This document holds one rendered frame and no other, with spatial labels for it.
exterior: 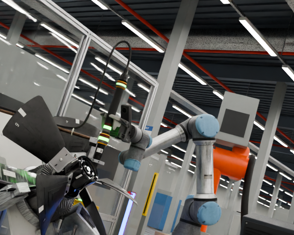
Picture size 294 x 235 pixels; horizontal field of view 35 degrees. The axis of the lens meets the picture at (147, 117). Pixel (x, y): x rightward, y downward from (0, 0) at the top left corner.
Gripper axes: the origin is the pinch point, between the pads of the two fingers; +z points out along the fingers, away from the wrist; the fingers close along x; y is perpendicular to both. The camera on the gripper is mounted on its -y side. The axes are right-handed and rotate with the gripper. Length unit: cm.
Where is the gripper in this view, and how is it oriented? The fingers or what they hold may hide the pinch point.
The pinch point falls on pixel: (107, 114)
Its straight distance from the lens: 196.5
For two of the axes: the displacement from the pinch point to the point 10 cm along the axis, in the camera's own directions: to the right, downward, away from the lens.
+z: -4.9, -3.2, -8.1
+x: -8.1, -1.6, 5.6
